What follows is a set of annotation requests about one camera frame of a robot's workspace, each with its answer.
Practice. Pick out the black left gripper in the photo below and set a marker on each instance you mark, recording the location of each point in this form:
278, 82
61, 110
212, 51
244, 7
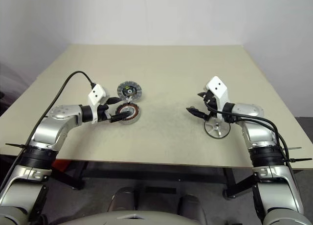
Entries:
104, 112

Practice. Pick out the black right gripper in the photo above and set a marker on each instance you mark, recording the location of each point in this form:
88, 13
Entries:
211, 102

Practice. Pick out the grey round object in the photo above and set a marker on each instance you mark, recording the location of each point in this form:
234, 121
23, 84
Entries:
134, 117

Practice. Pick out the silver spoked motor rotor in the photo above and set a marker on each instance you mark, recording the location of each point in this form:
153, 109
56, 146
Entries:
217, 130

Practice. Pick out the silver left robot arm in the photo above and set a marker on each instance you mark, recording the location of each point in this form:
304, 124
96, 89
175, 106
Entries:
56, 112

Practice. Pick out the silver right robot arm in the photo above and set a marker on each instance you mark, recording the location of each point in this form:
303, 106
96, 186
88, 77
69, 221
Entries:
252, 111

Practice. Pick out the orange bag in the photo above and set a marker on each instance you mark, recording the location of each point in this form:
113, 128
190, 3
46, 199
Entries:
61, 165

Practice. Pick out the dark rounded shape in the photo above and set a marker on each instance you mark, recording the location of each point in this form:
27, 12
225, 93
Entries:
122, 198
193, 205

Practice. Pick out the grey robot torso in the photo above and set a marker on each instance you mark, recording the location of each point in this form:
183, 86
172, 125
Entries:
156, 220

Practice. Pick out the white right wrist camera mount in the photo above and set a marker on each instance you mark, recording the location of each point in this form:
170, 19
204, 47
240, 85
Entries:
217, 85

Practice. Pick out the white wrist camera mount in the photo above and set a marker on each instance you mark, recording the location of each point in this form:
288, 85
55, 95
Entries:
217, 85
96, 91

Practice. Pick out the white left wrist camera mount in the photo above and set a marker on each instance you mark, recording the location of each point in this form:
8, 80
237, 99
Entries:
96, 91

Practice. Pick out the black table frame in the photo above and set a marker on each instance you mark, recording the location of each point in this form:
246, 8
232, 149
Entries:
146, 172

